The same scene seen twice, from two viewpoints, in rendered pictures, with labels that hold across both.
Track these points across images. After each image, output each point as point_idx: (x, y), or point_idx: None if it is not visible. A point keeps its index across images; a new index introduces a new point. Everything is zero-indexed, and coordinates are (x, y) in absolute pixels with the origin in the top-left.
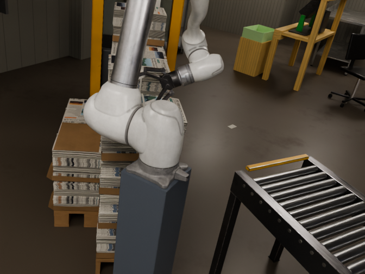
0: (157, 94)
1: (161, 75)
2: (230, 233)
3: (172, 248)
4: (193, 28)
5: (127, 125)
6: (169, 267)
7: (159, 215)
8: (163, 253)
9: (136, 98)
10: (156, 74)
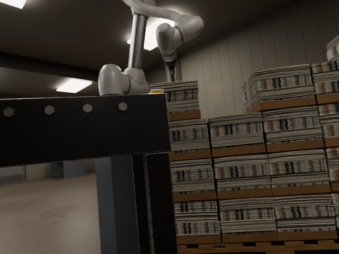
0: (255, 97)
1: (253, 75)
2: (136, 216)
3: (108, 169)
4: (168, 18)
5: None
6: (109, 188)
7: None
8: (99, 161)
9: (124, 71)
10: (251, 75)
